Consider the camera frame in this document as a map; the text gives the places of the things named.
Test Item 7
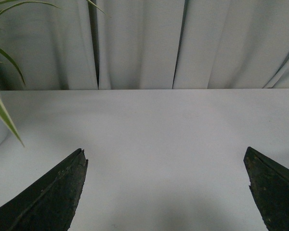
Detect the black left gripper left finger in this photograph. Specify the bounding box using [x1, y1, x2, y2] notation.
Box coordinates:
[0, 149, 88, 231]

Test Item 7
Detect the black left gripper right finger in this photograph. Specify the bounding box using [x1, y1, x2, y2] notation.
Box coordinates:
[243, 147, 289, 231]

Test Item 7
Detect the white curtain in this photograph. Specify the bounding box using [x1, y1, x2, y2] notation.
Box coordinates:
[0, 0, 289, 90]

